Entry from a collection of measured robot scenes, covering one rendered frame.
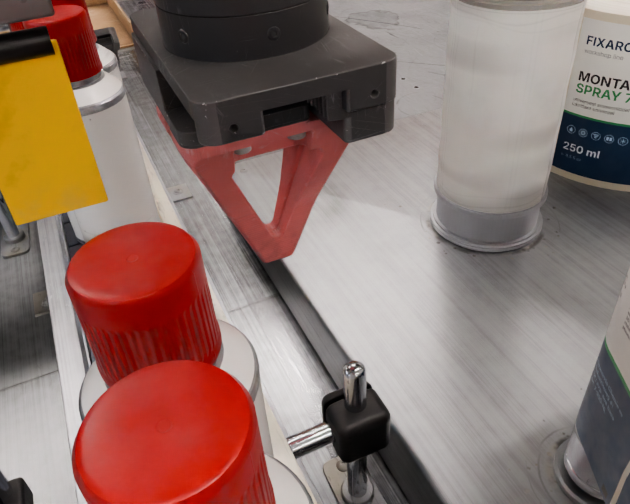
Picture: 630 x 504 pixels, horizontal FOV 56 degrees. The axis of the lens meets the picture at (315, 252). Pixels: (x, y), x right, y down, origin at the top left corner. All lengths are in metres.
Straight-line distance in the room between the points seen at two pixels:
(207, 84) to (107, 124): 0.19
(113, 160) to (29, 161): 0.17
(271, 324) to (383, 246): 0.11
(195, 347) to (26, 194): 0.08
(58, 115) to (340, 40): 0.09
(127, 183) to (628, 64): 0.38
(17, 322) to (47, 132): 0.38
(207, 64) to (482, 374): 0.27
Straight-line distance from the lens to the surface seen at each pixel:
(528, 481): 0.35
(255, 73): 0.18
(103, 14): 1.35
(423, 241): 0.48
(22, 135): 0.20
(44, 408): 0.49
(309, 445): 0.32
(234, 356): 0.17
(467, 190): 0.45
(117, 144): 0.37
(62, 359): 0.32
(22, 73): 0.20
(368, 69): 0.18
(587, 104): 0.55
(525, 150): 0.44
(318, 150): 0.23
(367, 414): 0.31
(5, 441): 0.48
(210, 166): 0.21
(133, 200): 0.39
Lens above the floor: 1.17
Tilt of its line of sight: 38 degrees down
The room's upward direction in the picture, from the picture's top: 4 degrees counter-clockwise
